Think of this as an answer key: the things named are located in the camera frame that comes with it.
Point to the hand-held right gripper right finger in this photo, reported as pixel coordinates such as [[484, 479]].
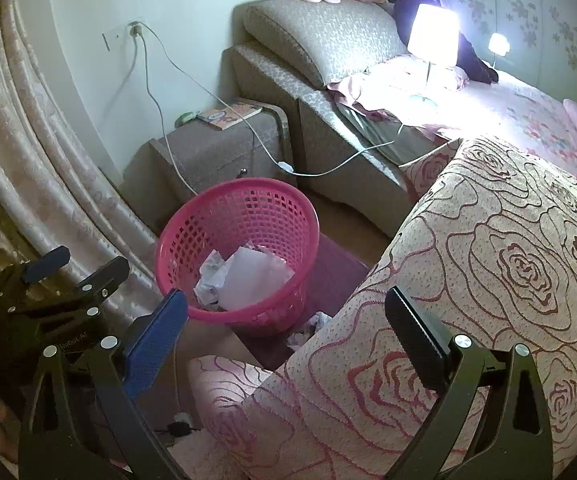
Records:
[[418, 342]]

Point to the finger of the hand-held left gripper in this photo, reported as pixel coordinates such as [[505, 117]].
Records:
[[106, 275], [46, 265]]

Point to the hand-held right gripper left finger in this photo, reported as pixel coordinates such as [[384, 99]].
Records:
[[156, 345]]

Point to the white foam block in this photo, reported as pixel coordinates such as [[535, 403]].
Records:
[[258, 280]]

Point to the pink plastic basket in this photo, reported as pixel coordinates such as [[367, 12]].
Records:
[[228, 215]]

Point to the floor power plug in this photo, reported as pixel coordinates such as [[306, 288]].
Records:
[[178, 425]]

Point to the rose pattern blanket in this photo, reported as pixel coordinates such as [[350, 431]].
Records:
[[443, 260]]

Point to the purple floor mat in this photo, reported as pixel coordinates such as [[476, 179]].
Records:
[[343, 265]]

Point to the crumpled printed wrapper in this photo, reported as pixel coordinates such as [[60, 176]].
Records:
[[308, 332]]

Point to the beige patterned curtain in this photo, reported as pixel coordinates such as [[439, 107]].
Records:
[[33, 135]]

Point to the small green round object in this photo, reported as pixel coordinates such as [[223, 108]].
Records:
[[187, 118]]

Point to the pink book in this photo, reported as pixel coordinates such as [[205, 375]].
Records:
[[231, 115]]

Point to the grey mattress cover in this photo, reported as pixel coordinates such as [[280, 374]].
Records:
[[383, 135]]

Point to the pink floral bed sheet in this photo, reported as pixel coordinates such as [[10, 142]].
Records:
[[508, 110]]

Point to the pink floral pillow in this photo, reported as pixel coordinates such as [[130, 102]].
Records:
[[383, 82]]

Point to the dark clothing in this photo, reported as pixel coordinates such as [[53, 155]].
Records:
[[476, 65]]

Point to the white table lamp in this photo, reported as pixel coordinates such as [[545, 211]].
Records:
[[433, 35]]

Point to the grey patterned headboard cushion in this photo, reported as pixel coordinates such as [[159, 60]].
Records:
[[318, 40]]

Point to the floral sliding wardrobe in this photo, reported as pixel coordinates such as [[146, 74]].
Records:
[[518, 10]]

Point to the white wall socket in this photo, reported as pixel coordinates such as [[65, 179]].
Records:
[[118, 35]]

